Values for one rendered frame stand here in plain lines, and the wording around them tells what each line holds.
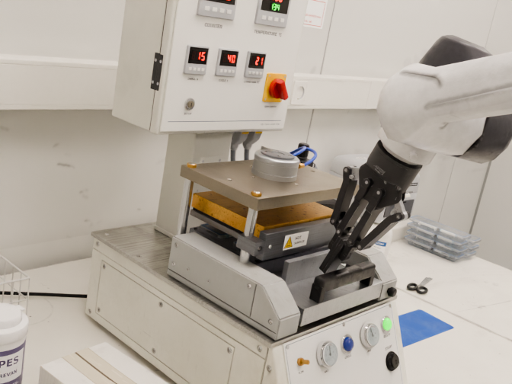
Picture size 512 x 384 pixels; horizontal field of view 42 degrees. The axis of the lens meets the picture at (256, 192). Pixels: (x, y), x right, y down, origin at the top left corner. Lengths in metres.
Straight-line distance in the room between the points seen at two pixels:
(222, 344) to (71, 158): 0.64
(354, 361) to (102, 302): 0.48
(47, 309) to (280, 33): 0.69
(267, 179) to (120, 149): 0.56
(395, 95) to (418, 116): 0.04
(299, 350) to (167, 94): 0.46
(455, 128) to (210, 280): 0.45
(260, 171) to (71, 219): 0.59
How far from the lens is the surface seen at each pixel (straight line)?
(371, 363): 1.17
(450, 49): 0.92
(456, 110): 0.76
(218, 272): 1.03
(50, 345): 1.25
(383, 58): 2.39
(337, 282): 1.04
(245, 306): 1.00
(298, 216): 1.11
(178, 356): 1.13
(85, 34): 1.47
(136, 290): 1.19
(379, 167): 0.97
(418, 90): 0.80
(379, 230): 1.01
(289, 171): 1.11
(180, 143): 1.24
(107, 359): 1.05
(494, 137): 0.87
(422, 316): 1.64
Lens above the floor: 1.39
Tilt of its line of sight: 16 degrees down
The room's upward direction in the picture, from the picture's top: 11 degrees clockwise
